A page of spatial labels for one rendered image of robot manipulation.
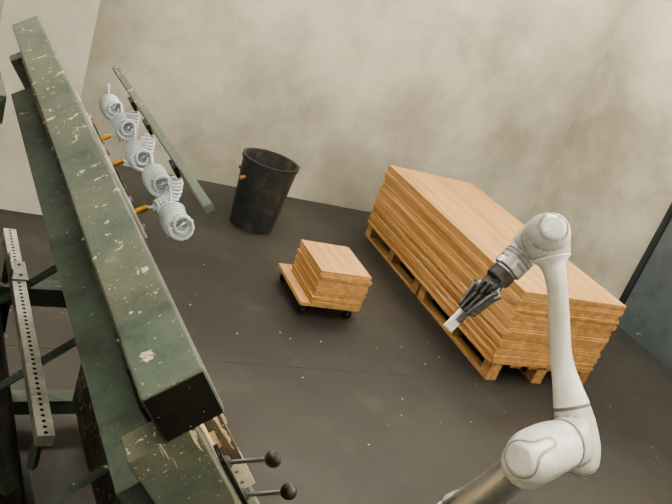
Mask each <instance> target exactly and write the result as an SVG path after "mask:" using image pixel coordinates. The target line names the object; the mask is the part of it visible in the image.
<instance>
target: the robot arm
mask: <svg viewBox="0 0 672 504"><path fill-rule="evenodd" d="M570 256H571V228H570V225H569V223H568V221H567V220H566V219H565V218H564V217H563V216H562V215H560V214H558V213H554V212H545V213H541V214H538V215H536V216H535V217H533V218H532V219H531V220H530V221H529V222H527V223H526V224H525V225H524V226H523V227H522V228H521V229H520V230H519V231H518V233H517V234H516V235H515V237H514V238H513V240H512V242H511V243H510V244H509V245H508V247H506V248H505V250H504V251H503V252H502V253H501V254H500V255H499V256H497V257H496V262H497V263H494V264H493V265H492V266H491V267H490V268H489V269H488V270H487V276H485V277H483V278H482V279H481V280H477V279H474V280H473V281H472V284H471V286H470V287H469V288H468V290H467V291H466V292H465V294H464V295H463V296H462V298H461V299H460V300H459V302H458V303H457V304H458V305H459V309H458V310H457V311H456V312H455V313H454V314H453V315H452V316H451V317H450V318H449V319H448V320H447V321H446V322H445V323H444V324H443V326H444V327H445V328H446V329H447V330H448V331H449V332H450V333H451V332H452V331H453V330H454V329H455V328H456V327H457V326H458V325H459V324H461V323H462V322H463V321H464V320H465V319H466V318H467V317H470V316H473V317H476V316H477V315H478V314H480V313H481V312H482V311H484V310H485V309H486V308H488V307H489V306H490V305H492V304H493V303H494V302H496V301H498V300H500V299H502V297H501V295H500V291H501V290H502V288H504V289H506V288H507V287H508V286H509V285H510V284H511V283H512V282H513V281H514V279H515V280H519V279H520V278H521V277H522V276H523V275H524V274H525V273H526V272H527V271H528V270H530V268H531V267H532V266H533V265H535V264H536V265H537V266H539V267H540V269H541V270H542V272H543V275H544V278H545V282H546V287H547V296H548V341H549V356H550V366H551V375H552V390H553V410H554V418H555V419H554V420H552V421H544V422H540V423H537V424H534V425H531V426H529V427H527V428H524V429H522V430H520V431H519V432H517V433H516V434H514V435H513V436H512V437H511V438H510V440H509V441H508V443H507V445H506V447H505V448H504V450H503V452H502V456H501V459H499V460H498V461H497V462H495V463H494V464H493V465H492V466H490V467H489V468H488V469H486V470H485V471H484V472H482V473H481V474H480V475H478V476H477V477H476V478H474V479H473V480H472V481H470V482H469V483H468V484H466V485H465V486H464V487H462V488H461V489H458V490H454V491H452V492H450V493H448V494H447V495H445V496H444V498H443V499H442V501H439V502H438V503H437V504H504V503H506V502H507V501H509V500H510V499H512V498H513V497H515V496H516V495H517V494H519V493H520V492H522V491H523V490H525V489H526V490H533V489H536V488H538V487H540V486H542V485H544V484H546V483H548V482H550V481H552V480H554V479H556V478H558V477H560V476H561V475H562V474H564V473H566V472H568V471H569V472H571V473H573V474H575V475H579V476H585V475H589V474H592V473H594V472H595V471H596V470H597V469H598V467H599V464H600V458H601V444H600V437H599V432H598V428H597V423H596V419H595V416H594V414H593V411H592V408H591V405H590V402H589V399H588V397H587V395H586V393H585V390H584V388H583V386H582V383H581V381H580V378H579V376H578V373H577V370H576V367H575V364H574V360H573V355H572V347H571V332H570V313H569V295H568V282H567V274H566V262H567V260H568V258H569V257H570Z"/></svg>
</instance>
